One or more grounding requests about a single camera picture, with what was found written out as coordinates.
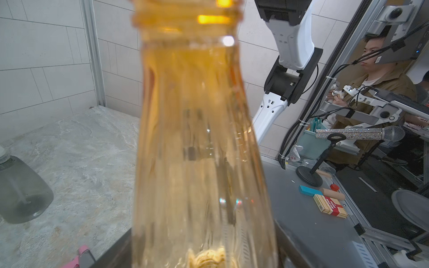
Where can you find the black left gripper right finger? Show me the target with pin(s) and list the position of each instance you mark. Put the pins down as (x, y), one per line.
(293, 253)

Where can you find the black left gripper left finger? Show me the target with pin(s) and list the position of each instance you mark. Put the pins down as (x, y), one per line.
(119, 255)

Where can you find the orange translucent spray bottle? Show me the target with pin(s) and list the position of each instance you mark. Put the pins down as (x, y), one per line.
(200, 196)

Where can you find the clear grey spray bottle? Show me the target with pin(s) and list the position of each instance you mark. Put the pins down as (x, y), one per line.
(24, 193)

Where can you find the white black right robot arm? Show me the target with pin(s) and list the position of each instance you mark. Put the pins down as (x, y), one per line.
(290, 24)

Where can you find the pink spray nozzle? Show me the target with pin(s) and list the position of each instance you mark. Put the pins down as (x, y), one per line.
(84, 259)

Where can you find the matchbox with matches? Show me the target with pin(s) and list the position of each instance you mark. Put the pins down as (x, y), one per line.
(330, 206)

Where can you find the teal block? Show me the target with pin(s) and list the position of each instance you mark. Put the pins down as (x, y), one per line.
(309, 191)

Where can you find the glittery silver microphone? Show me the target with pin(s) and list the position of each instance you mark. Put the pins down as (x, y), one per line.
(346, 137)

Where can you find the seated operator in olive jacket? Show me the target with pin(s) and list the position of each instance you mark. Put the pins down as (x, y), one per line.
(389, 77)

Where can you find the aluminium corner frame post right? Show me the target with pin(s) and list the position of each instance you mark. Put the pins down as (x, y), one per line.
(89, 20)

